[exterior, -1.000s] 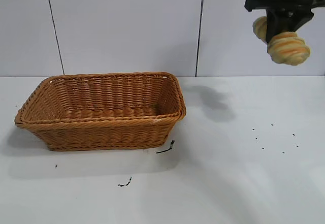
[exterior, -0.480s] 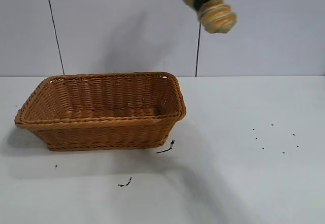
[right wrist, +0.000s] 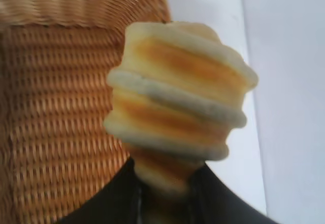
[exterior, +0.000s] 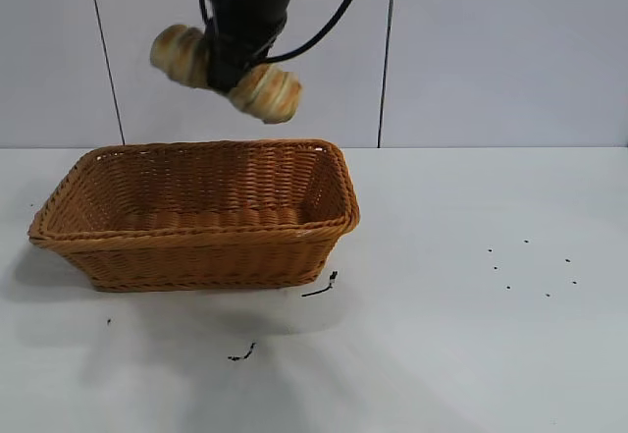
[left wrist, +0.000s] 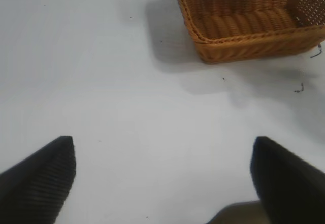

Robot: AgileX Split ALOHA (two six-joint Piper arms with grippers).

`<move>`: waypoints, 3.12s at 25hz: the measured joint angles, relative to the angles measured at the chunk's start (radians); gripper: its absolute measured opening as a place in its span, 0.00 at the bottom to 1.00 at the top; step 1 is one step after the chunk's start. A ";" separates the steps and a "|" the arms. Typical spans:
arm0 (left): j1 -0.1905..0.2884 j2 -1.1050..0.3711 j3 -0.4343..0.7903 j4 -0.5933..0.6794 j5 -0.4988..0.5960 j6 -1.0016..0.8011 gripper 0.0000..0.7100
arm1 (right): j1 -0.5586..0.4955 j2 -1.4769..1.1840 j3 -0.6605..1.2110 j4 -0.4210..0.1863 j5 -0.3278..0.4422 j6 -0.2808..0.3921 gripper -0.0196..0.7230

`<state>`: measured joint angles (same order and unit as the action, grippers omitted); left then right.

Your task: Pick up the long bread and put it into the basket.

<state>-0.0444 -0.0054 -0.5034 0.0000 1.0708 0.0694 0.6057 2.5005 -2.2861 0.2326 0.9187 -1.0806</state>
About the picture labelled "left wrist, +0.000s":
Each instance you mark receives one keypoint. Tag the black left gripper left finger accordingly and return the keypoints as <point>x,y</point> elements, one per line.
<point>38,183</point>

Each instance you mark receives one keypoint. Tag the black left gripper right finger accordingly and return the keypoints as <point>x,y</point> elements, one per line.
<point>289,188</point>

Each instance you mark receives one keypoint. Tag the brown woven wicker basket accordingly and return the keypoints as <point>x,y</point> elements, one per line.
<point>243,43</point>

